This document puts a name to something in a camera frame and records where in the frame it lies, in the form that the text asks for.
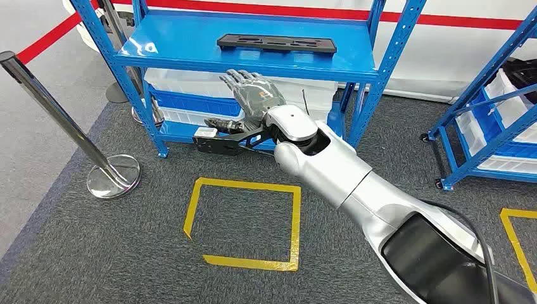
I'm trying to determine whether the black plastic slotted panel part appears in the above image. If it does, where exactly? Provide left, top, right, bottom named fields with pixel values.
left=217, top=33, right=338, bottom=54

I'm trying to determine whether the yellow floor tape square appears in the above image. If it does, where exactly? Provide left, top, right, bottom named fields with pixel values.
left=183, top=177, right=302, bottom=272

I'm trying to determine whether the blue plastic bin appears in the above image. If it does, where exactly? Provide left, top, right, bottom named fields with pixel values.
left=149, top=85, right=244, bottom=118
left=469, top=90, right=537, bottom=158

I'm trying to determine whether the white car with red stripe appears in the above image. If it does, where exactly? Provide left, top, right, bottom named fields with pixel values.
left=63, top=0, right=537, bottom=106

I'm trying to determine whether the blue metal shelf rack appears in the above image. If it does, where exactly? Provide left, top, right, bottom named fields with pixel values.
left=69, top=0, right=427, bottom=159
left=420, top=6, right=537, bottom=192

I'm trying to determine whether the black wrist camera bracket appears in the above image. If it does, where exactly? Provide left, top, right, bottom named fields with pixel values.
left=193, top=125, right=278, bottom=157

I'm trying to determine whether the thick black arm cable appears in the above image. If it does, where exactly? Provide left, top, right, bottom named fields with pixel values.
left=421, top=200, right=500, bottom=304

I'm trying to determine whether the chrome stanchion post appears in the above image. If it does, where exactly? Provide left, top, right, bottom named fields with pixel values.
left=0, top=51, right=142, bottom=200
left=97, top=0, right=165, bottom=127

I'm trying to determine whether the red barrier belt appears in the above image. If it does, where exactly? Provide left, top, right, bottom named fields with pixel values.
left=16, top=0, right=101, bottom=66

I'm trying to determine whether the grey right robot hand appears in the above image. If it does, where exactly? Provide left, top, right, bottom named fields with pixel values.
left=204, top=69, right=287, bottom=135

